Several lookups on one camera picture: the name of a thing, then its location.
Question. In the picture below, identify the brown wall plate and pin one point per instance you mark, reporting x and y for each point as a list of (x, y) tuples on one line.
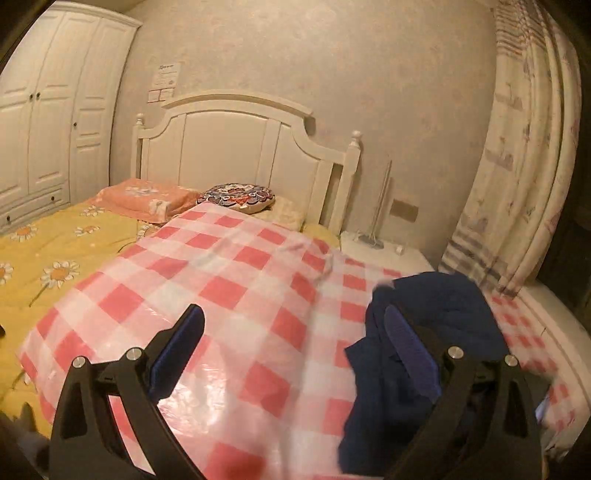
[(405, 208)]

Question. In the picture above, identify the white wall notice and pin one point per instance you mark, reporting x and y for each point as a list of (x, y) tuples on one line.
[(167, 74)]

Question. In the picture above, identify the white bed headboard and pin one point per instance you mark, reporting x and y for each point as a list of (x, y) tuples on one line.
[(231, 147)]

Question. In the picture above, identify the white nightstand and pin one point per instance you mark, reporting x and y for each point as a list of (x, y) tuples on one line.
[(392, 263)]

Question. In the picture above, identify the pink checked plastic sheet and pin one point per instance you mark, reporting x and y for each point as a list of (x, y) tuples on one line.
[(254, 300)]

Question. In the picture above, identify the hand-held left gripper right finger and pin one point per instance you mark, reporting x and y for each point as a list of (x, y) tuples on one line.
[(411, 341)]

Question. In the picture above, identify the printed pale curtain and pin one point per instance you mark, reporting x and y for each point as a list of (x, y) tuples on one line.
[(521, 161)]

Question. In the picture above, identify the beige pillow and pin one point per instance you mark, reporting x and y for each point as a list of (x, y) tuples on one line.
[(284, 214)]

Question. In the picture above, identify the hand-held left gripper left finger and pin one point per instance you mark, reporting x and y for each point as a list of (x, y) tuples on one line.
[(180, 341)]

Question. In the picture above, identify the navy blue garment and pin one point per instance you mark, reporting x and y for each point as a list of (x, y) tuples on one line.
[(461, 300)]

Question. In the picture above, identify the white wardrobe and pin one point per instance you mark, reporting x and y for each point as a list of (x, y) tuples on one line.
[(51, 115)]

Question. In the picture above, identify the round patterned cushion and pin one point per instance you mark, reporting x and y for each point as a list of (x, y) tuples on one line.
[(235, 196)]

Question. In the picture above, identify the yellow daisy print quilt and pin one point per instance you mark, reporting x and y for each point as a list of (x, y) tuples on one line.
[(69, 240)]

